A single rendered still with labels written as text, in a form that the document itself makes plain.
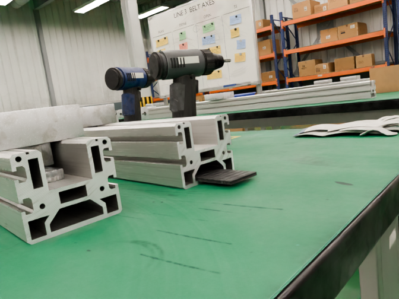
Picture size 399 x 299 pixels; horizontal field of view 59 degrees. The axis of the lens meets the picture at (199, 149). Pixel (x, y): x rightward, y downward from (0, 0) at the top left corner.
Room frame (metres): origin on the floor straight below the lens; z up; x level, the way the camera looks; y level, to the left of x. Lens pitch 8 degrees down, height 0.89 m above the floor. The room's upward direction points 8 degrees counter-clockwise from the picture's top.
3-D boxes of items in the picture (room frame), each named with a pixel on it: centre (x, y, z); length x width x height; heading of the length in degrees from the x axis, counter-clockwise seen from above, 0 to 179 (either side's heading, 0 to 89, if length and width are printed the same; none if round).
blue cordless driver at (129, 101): (1.00, 0.15, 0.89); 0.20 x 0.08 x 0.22; 149
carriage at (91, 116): (0.77, 0.26, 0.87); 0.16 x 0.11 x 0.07; 42
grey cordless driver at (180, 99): (0.79, -0.01, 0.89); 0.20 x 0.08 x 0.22; 121
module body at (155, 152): (0.77, 0.26, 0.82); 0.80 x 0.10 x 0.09; 42
